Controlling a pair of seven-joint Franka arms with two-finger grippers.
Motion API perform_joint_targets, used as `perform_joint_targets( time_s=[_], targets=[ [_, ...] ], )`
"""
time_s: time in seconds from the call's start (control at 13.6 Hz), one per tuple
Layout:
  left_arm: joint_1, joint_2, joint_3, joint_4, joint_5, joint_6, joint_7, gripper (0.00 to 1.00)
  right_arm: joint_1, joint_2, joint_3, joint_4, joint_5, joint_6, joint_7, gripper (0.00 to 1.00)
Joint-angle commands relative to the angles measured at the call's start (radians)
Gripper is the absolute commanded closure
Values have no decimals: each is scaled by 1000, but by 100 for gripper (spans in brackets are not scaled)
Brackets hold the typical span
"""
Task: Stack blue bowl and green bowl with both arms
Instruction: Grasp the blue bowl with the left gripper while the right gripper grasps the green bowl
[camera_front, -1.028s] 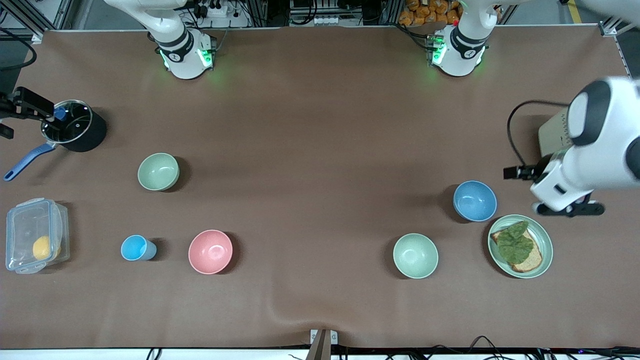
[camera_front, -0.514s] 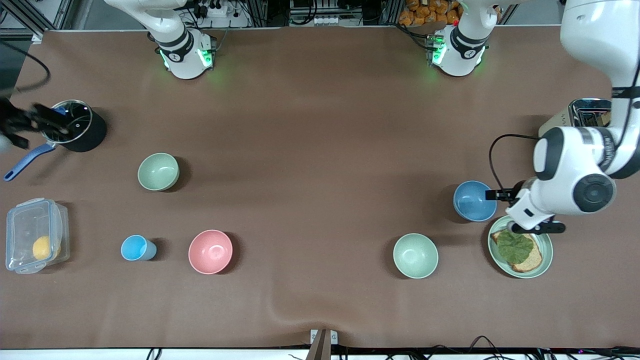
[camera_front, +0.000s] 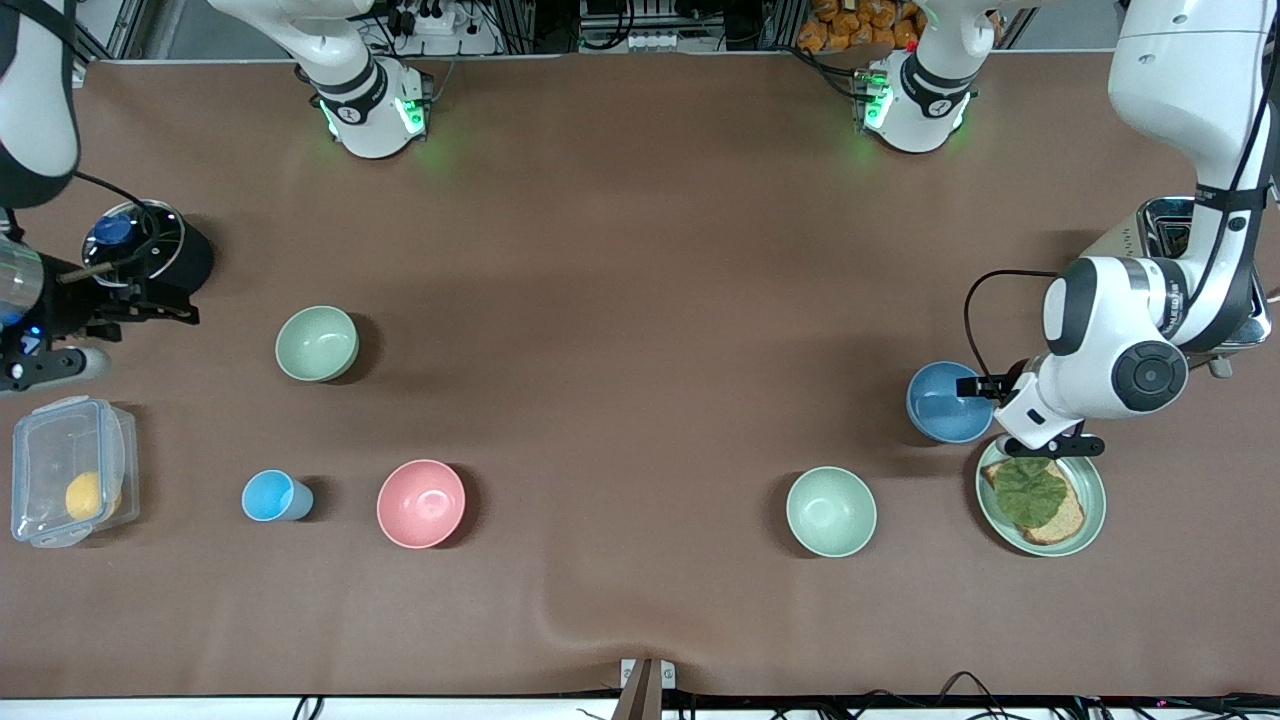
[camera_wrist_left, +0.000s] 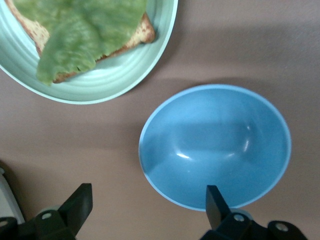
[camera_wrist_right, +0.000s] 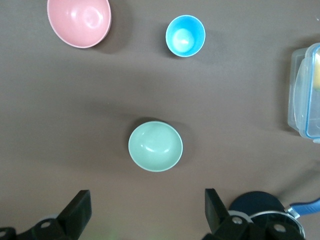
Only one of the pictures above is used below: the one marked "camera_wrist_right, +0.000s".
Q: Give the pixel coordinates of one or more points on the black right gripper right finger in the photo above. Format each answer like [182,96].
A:
[217,215]

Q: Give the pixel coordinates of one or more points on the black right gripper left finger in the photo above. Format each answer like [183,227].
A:
[75,215]

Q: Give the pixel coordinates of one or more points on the green bowl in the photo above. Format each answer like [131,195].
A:
[155,147]

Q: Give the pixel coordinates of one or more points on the pink bowl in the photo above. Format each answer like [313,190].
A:
[80,22]

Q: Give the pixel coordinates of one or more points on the clear plastic lidded container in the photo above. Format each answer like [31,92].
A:
[303,95]

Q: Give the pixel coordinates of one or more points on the yellow lemon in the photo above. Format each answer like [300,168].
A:
[318,72]

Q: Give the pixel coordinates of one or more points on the blue cup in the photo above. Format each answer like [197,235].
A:
[185,35]

